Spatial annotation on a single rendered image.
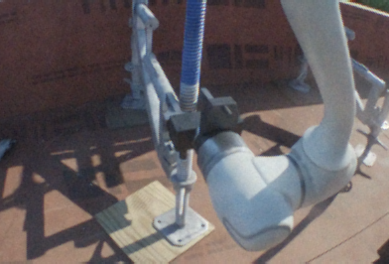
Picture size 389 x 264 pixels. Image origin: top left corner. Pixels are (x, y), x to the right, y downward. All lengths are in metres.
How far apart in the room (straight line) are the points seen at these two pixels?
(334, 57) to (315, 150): 0.19
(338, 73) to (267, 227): 0.21
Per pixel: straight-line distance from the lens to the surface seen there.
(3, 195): 1.27
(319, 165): 0.44
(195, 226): 0.98
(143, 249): 0.93
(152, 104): 1.04
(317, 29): 0.27
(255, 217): 0.38
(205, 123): 0.48
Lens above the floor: 0.84
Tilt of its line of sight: 37 degrees down
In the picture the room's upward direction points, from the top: 5 degrees clockwise
